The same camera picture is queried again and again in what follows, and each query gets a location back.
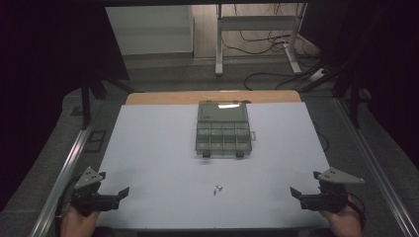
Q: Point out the dark floor socket cover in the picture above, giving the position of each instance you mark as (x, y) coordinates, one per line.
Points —
(95, 141)

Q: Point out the wooden table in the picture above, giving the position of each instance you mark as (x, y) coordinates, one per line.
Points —
(164, 97)

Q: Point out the white board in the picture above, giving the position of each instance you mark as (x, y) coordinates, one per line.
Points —
(158, 164)

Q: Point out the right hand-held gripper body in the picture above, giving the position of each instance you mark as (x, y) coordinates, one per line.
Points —
(324, 201)

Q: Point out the white power strip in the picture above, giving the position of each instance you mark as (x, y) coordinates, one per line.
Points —
(317, 75)

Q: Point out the white metal desk frame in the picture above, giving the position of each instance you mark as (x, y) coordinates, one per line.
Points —
(257, 23)

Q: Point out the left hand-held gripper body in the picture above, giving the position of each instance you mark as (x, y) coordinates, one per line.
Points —
(95, 201)

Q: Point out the clear plastic compartment box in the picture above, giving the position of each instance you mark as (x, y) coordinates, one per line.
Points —
(224, 131)

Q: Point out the aluminium rail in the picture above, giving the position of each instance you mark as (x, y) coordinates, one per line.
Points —
(372, 164)
(62, 177)

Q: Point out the black metal stand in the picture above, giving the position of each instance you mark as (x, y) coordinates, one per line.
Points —
(354, 105)
(86, 98)

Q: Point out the person's left hand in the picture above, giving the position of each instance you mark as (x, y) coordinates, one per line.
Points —
(77, 225)

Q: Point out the person's right hand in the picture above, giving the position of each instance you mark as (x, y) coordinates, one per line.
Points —
(344, 225)

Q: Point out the small silver screw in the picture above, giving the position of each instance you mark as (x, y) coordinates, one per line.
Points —
(214, 191)
(219, 188)

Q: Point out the white cabinet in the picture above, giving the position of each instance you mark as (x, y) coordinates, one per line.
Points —
(148, 29)

